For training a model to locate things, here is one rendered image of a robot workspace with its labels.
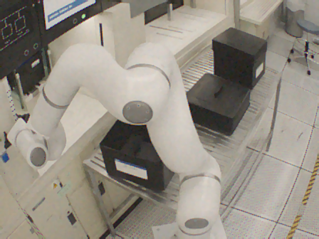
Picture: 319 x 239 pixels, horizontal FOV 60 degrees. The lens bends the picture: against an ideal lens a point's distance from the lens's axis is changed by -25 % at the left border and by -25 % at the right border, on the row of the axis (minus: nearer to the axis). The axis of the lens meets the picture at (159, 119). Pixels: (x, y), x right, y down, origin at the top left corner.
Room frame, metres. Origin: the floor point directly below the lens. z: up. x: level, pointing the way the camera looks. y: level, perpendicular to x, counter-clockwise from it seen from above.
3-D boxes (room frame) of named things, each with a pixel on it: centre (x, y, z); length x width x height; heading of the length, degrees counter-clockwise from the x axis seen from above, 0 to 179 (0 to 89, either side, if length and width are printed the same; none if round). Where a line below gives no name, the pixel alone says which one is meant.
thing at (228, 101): (1.41, -0.30, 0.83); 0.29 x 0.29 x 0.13; 55
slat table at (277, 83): (1.44, -0.25, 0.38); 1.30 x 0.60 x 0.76; 144
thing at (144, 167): (1.08, 0.06, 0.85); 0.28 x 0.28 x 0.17; 64
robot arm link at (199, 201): (0.56, -0.09, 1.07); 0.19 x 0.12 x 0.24; 171
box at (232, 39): (1.76, -0.52, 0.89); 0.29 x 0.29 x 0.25; 51
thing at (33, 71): (1.58, 0.80, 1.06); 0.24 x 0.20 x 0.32; 144
